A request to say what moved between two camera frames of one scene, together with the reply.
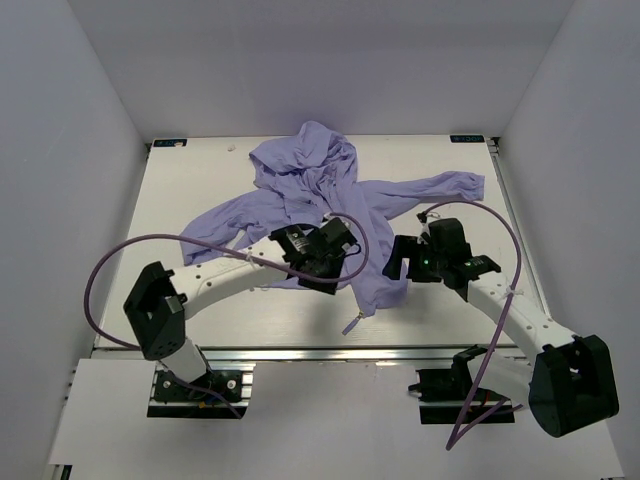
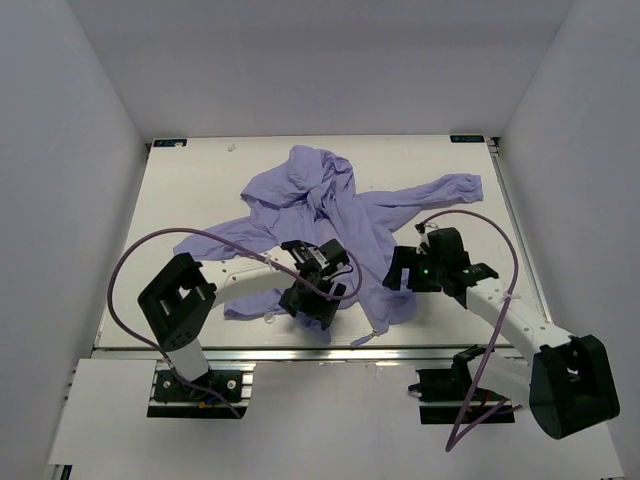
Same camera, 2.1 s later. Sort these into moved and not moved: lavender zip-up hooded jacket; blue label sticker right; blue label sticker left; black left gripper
Moved: lavender zip-up hooded jacket; black left gripper
Not moved: blue label sticker right; blue label sticker left
